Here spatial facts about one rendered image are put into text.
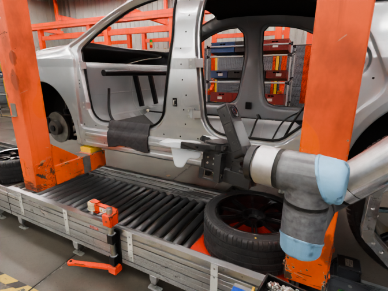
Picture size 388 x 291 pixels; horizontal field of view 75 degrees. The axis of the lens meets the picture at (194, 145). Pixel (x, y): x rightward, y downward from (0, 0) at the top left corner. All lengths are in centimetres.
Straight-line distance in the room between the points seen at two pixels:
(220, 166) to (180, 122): 132
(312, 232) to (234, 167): 18
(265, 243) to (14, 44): 197
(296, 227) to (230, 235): 106
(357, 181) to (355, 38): 54
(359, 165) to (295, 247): 20
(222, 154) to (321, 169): 18
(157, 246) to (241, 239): 52
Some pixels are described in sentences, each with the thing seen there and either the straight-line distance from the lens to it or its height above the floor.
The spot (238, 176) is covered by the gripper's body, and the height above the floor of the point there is 119.
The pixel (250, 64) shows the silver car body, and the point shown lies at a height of 149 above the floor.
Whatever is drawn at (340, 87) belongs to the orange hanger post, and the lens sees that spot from 99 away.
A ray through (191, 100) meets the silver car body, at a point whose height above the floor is 121.
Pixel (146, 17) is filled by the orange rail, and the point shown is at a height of 305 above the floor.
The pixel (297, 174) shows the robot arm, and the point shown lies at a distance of 45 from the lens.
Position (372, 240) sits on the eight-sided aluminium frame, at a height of 74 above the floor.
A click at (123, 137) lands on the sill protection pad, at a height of 88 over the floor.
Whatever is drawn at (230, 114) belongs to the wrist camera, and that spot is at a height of 131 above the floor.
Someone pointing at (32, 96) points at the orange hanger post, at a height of 123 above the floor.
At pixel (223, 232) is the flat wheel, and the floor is 50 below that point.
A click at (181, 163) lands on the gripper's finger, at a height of 120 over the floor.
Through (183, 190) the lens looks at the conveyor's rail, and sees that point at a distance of 242.
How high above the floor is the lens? 139
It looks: 16 degrees down
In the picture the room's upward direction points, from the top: straight up
